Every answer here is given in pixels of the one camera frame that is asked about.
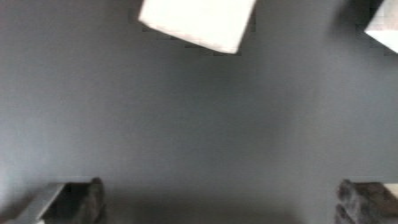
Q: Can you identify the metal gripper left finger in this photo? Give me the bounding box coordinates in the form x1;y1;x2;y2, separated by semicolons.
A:
16;178;107;224

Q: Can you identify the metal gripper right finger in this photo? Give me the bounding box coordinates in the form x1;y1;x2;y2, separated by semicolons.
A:
334;179;398;224

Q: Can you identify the white table leg centre right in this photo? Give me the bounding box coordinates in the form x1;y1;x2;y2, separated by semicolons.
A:
364;7;398;54

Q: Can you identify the white table leg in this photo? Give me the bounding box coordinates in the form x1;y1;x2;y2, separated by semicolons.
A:
139;0;258;54
364;7;398;54

